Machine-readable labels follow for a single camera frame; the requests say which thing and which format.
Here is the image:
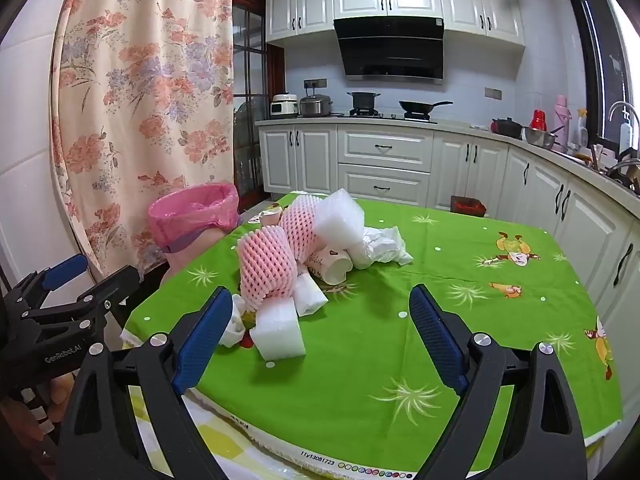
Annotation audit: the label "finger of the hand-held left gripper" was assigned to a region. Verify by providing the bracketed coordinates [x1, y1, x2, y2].
[7, 254, 89, 311]
[20, 265, 143, 332]

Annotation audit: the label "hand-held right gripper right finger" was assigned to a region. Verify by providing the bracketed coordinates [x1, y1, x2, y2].
[408, 283, 589, 480]

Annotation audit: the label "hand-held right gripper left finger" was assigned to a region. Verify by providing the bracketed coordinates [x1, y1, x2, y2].
[56, 286, 236, 480]

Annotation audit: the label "pink lined trash bin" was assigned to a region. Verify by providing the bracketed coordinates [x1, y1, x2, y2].
[148, 183, 241, 281]

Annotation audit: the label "person's left hand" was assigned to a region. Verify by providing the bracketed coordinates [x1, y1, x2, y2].
[47, 375, 78, 408]

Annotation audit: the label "white crumpled paper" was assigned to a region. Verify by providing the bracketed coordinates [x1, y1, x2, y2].
[217, 294, 248, 348]

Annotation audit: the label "green cartoon tablecloth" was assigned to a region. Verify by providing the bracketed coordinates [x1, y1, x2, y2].
[122, 191, 623, 476]

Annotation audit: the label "white foam block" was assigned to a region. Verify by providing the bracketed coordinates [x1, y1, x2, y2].
[250, 297, 307, 361]

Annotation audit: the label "pink foam fruit net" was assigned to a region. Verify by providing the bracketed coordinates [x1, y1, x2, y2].
[236, 226, 299, 313]
[280, 195, 326, 266]

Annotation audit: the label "yellow checked cloth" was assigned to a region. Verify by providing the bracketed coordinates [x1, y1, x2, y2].
[127, 385, 321, 480]

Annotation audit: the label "small white foam piece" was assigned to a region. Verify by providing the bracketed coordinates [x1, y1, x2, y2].
[292, 275, 328, 317]

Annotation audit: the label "printed paper cup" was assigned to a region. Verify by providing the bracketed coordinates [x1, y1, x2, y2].
[306, 247, 353, 286]

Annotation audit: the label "dark floor bin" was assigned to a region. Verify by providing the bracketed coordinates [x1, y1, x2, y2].
[450, 195, 488, 218]

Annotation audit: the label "white bubble wrap piece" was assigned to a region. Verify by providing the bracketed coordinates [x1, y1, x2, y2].
[315, 188, 366, 251]

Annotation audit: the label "floral curtain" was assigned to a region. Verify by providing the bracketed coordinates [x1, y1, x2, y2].
[50, 0, 236, 281]

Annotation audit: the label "white lower cabinets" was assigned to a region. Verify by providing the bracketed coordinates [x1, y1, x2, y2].
[257, 122, 640, 351]

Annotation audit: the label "dark red pot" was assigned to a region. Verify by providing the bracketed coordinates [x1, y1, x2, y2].
[491, 117, 523, 138]

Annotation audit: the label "steel bowl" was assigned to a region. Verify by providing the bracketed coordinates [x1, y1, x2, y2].
[522, 126, 557, 150]

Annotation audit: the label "black gas stove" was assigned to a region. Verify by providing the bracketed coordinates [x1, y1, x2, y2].
[340, 109, 438, 123]

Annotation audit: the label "black frying pan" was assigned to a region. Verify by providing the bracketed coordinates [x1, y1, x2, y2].
[398, 100, 453, 116]

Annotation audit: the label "white rice cooker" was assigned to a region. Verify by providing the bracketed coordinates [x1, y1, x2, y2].
[270, 92, 300, 119]

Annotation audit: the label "black cooking pot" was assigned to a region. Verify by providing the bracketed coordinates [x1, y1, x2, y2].
[347, 91, 381, 112]

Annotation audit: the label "pink thermos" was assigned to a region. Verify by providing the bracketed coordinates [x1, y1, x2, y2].
[555, 94, 572, 146]

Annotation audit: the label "silver pressure cooker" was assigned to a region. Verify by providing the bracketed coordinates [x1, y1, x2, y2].
[299, 94, 334, 118]

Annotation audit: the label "wooden glass door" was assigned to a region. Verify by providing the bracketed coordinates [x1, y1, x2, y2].
[232, 0, 286, 198]

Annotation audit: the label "white soap bottle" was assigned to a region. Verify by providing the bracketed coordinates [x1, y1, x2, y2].
[619, 115, 635, 156]

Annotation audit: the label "chrome faucet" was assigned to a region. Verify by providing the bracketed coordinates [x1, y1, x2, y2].
[608, 101, 640, 136]

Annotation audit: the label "black range hood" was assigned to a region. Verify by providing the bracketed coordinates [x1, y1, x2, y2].
[333, 16, 445, 85]

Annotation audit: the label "dark framed window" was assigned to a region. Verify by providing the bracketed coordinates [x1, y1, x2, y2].
[567, 0, 636, 141]

